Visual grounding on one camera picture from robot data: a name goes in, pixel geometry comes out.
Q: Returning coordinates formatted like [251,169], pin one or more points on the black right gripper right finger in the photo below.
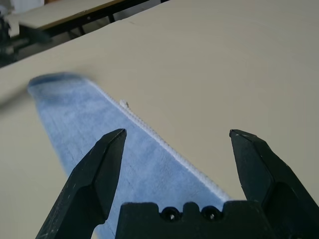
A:
[269,174]

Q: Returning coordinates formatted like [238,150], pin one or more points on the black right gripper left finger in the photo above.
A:
[92,179]

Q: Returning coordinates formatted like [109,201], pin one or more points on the light blue towel white trim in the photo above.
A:
[87,124]

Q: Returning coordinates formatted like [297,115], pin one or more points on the beige neighbouring table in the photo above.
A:
[49,15]

